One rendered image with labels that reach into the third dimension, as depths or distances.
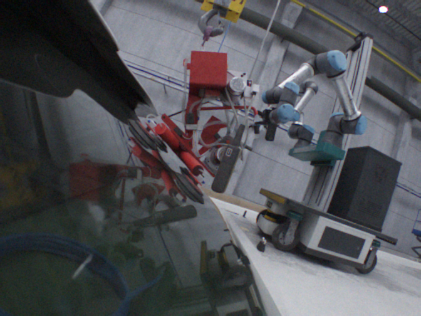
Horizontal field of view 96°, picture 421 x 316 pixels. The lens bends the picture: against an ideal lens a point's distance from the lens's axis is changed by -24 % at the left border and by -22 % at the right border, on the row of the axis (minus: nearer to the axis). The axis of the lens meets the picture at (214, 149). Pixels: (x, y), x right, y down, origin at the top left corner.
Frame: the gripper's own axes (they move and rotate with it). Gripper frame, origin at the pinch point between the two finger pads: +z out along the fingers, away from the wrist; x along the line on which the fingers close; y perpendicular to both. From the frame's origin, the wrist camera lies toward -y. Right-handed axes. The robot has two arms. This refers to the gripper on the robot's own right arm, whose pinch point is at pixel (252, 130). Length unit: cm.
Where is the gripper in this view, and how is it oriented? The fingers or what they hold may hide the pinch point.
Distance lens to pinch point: 189.8
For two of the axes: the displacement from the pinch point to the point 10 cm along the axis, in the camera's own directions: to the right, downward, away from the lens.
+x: -4.9, -1.9, 8.5
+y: 5.4, 7.0, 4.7
